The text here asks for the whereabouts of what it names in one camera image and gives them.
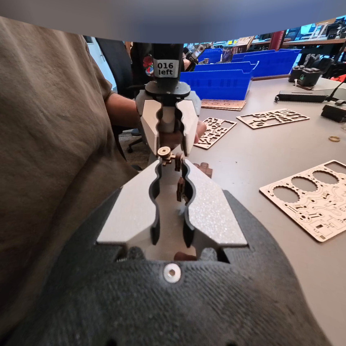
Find stack of wooden puzzle sheets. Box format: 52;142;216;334
201;98;247;112

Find black office chair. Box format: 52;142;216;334
93;37;145;154

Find person's left hand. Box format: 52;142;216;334
159;120;207;152

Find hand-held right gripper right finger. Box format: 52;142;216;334
181;159;249;249

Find small wooden gear assembly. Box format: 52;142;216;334
157;146;185;173

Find long black flat device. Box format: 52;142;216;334
274;90;329;104

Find red box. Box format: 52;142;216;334
269;30;285;51

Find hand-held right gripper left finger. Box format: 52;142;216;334
96;159;163;247

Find blue plastic bin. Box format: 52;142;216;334
198;48;225;65
194;61;260;79
179;69;253;101
232;49;302;78

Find person's left forearm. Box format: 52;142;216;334
106;91;140;128

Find dark brown wooden pieces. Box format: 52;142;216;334
193;162;213;178

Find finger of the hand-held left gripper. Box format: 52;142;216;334
175;91;202;157
135;90;163;157

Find black box device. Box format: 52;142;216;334
321;99;346;123

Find black battery charger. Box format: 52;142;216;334
288;64;323;87

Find wooden puzzle sheet rectangular cutouts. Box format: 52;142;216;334
236;108;310;130

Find grey desk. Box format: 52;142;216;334
146;74;346;346

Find wooden puzzle sheet gear holes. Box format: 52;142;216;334
259;159;346;243

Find another person's forearm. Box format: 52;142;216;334
183;45;204;72

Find wooden puzzle sheet small cutouts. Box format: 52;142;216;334
193;117;237;151

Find wooden model assembly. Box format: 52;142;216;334
176;177;190;203

